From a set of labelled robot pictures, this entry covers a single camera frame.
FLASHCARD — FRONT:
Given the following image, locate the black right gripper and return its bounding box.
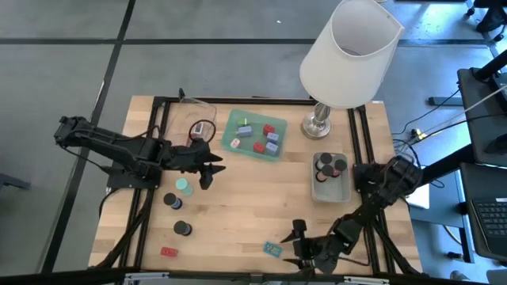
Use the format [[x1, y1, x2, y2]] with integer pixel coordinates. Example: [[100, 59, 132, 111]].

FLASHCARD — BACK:
[[280, 219, 353, 276]]

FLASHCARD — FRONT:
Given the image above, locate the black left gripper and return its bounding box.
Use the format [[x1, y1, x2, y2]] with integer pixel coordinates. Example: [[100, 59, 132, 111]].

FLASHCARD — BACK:
[[160, 138, 227, 191]]

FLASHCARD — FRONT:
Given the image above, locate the teal patterned tile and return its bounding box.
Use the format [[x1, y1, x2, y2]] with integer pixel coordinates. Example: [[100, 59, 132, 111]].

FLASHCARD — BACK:
[[262, 241, 284, 260]]

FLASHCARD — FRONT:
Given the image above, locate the teal hourglass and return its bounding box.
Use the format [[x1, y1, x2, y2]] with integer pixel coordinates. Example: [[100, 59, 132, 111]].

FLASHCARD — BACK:
[[174, 177, 195, 197]]

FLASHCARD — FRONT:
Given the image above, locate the blue spool black cap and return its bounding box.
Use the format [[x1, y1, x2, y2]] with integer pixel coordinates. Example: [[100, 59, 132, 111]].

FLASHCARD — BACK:
[[162, 192, 184, 211]]

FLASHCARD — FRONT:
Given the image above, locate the clear plastic bin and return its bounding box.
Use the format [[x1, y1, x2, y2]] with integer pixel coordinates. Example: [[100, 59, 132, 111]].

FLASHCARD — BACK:
[[163, 97, 219, 149]]

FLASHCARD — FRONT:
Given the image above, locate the grey plastic bin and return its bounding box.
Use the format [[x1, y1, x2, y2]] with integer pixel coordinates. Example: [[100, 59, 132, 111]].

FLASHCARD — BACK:
[[310, 150, 353, 204]]

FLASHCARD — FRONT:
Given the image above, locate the dark grey spool black cap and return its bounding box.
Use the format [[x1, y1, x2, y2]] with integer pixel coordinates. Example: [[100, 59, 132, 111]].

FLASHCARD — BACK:
[[173, 219, 193, 238]]

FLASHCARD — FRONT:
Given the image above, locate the orange spool black cap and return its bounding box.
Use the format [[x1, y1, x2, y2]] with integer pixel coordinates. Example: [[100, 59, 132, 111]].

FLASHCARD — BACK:
[[315, 164, 335, 184]]

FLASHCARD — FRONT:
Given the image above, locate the pink spool black cap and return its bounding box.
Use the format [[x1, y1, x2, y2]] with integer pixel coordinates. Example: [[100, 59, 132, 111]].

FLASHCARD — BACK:
[[332, 158, 349, 178]]

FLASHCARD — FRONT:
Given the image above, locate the black office chair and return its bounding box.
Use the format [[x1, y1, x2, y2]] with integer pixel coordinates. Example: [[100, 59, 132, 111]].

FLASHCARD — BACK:
[[465, 0, 507, 43]]

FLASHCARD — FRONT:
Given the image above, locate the translucent green plastic bin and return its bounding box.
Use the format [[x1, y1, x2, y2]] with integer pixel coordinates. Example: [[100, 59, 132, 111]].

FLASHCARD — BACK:
[[220, 108, 288, 163]]

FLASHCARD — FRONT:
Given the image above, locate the yellow power plug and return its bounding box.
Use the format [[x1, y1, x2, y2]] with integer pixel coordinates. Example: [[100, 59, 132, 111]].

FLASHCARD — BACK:
[[410, 127, 429, 143]]

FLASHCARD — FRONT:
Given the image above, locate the silver table lamp white shade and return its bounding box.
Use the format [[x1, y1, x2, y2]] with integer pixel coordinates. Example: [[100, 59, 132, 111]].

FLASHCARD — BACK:
[[299, 0, 406, 141]]

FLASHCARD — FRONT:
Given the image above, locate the black desk support beam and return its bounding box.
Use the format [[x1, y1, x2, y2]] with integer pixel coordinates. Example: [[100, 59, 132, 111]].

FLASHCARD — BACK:
[[417, 144, 476, 191]]

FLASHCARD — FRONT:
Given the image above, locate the black keyboard desk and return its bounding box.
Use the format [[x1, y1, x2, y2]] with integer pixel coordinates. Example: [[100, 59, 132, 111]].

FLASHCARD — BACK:
[[458, 161, 507, 265]]

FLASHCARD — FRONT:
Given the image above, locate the black laptop keyboard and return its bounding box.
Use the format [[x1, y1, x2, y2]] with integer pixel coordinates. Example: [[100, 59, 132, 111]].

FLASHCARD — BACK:
[[468, 196, 507, 263]]

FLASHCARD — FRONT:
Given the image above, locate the grey desk foot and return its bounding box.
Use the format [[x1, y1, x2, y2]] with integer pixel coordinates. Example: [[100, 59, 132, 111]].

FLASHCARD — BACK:
[[0, 173, 32, 191], [427, 95, 465, 108]]

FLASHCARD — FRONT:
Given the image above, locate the black side desk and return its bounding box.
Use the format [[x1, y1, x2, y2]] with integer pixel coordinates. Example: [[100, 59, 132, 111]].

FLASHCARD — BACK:
[[456, 66, 507, 168]]

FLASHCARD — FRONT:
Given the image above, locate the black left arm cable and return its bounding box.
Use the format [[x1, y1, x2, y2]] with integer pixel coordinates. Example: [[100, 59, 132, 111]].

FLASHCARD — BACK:
[[134, 119, 218, 143]]

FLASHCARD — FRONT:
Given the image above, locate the black aluminium table frame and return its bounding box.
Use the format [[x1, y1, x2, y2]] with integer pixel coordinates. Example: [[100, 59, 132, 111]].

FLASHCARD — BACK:
[[0, 87, 492, 285]]

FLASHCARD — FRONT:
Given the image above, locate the white cable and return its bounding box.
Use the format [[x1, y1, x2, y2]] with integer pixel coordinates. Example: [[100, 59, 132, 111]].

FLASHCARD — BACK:
[[429, 84, 507, 134]]

